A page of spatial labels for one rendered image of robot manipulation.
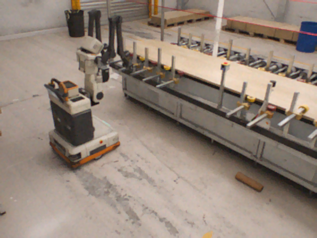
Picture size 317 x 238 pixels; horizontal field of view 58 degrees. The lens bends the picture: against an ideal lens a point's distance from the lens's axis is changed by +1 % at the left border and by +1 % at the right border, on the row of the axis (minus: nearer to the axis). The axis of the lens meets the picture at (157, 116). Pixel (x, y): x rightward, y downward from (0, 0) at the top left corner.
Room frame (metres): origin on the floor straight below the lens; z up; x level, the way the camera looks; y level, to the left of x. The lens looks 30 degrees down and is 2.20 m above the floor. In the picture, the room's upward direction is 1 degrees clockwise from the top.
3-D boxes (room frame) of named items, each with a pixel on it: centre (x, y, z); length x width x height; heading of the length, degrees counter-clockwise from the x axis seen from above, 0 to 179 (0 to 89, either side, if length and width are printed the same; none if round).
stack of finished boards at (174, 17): (11.05, -0.80, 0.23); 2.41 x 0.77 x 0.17; 136
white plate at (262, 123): (2.51, -1.01, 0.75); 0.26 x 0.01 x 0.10; 44
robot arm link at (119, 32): (3.15, 0.44, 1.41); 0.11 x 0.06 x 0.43; 43
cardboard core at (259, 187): (2.40, -1.02, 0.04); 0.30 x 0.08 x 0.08; 44
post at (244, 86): (2.68, -0.87, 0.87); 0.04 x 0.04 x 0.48; 44
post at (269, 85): (2.50, -1.05, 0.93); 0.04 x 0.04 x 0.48; 44
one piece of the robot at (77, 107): (2.92, 0.99, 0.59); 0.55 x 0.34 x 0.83; 44
